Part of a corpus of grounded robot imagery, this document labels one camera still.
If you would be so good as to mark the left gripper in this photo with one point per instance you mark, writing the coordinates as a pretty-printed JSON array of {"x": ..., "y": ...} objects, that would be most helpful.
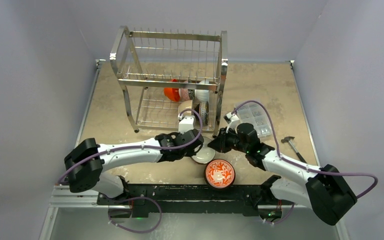
[{"x": 190, "y": 153}]

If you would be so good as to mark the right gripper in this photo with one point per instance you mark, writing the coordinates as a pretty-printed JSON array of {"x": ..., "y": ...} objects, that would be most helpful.
[{"x": 221, "y": 143}]

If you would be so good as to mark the white red-rimmed bowl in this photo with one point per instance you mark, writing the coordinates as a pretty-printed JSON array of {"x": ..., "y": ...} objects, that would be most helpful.
[{"x": 205, "y": 154}]

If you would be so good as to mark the beige speckled bowl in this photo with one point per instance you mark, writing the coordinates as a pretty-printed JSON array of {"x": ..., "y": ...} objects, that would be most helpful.
[{"x": 185, "y": 107}]

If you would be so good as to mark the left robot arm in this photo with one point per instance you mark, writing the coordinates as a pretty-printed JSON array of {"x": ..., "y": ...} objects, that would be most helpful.
[{"x": 87, "y": 165}]

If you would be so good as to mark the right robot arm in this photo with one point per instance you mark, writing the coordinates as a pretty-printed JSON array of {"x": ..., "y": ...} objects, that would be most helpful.
[{"x": 321, "y": 189}]

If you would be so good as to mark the steel two-tier dish rack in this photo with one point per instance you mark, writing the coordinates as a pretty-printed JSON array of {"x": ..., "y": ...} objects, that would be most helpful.
[{"x": 145, "y": 62}]

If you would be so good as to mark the red floral pattern bowl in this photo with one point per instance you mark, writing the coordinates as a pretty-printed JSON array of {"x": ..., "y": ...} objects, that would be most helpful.
[{"x": 219, "y": 174}]

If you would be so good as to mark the clear plastic screw box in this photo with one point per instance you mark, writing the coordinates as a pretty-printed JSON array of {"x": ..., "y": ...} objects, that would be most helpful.
[{"x": 254, "y": 114}]

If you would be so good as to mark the black hex key tool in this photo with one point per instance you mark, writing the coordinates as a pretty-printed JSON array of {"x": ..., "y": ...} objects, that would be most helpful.
[{"x": 289, "y": 140}]

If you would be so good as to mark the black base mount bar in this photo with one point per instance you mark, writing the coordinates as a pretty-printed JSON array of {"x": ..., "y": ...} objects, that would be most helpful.
[{"x": 247, "y": 200}]

